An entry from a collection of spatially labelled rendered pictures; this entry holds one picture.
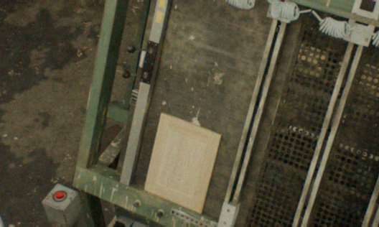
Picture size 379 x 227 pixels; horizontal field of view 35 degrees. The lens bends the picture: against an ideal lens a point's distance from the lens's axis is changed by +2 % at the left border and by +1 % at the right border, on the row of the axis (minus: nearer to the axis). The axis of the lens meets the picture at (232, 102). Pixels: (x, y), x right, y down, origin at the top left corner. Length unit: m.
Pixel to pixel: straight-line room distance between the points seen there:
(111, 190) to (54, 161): 1.36
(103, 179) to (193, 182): 0.47
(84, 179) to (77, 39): 2.33
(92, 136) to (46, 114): 1.67
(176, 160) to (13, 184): 1.70
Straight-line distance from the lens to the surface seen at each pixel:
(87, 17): 5.43
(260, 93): 2.54
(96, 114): 2.92
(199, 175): 2.77
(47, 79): 4.89
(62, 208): 2.89
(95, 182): 3.03
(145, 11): 2.81
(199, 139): 2.72
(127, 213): 3.01
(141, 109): 2.79
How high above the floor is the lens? 3.26
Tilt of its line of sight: 46 degrees down
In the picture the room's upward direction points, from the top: 2 degrees clockwise
